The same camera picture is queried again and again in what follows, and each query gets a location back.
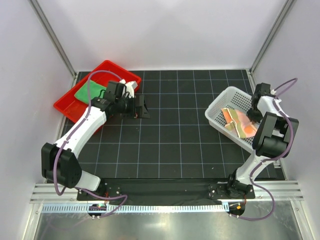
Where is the white perforated plastic basket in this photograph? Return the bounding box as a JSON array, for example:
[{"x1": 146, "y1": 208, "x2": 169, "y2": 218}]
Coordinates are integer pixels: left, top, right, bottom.
[{"x1": 205, "y1": 86, "x2": 260, "y2": 153}]

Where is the slotted cable duct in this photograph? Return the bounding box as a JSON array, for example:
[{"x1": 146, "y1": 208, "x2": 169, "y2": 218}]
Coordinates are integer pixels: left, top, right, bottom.
[{"x1": 41, "y1": 202, "x2": 229, "y2": 214}]

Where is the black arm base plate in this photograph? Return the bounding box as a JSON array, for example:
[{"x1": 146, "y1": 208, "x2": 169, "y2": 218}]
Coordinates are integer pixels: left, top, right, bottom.
[{"x1": 76, "y1": 177, "x2": 256, "y2": 206}]

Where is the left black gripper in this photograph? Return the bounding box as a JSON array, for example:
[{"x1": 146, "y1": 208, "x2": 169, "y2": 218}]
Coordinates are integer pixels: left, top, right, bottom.
[{"x1": 115, "y1": 94, "x2": 151, "y2": 119}]

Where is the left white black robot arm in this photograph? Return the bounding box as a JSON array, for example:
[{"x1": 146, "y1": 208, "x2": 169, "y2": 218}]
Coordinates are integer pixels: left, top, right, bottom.
[{"x1": 41, "y1": 80, "x2": 150, "y2": 200}]

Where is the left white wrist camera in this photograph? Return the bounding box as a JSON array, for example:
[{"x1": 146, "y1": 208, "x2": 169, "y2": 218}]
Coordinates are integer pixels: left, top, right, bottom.
[{"x1": 119, "y1": 79, "x2": 138, "y2": 98}]

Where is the red plastic tray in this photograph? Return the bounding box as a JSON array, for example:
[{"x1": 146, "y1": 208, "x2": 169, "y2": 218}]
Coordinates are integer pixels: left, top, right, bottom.
[{"x1": 53, "y1": 60, "x2": 142, "y2": 123}]

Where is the black grid cutting mat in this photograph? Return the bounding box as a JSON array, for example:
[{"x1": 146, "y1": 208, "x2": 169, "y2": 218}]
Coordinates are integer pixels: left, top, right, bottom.
[{"x1": 47, "y1": 70, "x2": 286, "y2": 180}]

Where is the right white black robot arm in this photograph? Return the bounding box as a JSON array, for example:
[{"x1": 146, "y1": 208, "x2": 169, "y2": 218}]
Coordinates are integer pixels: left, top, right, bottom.
[{"x1": 225, "y1": 83, "x2": 299, "y2": 198}]

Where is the aluminium frame rail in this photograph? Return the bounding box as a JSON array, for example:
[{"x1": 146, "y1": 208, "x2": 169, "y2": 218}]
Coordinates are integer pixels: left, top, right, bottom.
[{"x1": 29, "y1": 180, "x2": 304, "y2": 204}]

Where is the orange beige towel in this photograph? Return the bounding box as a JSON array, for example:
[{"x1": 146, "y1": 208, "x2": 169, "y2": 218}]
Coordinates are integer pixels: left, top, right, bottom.
[{"x1": 221, "y1": 107, "x2": 257, "y2": 139}]

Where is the green towel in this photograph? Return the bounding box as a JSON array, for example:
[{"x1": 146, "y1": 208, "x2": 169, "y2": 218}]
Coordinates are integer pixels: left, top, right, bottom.
[{"x1": 74, "y1": 80, "x2": 107, "y2": 105}]

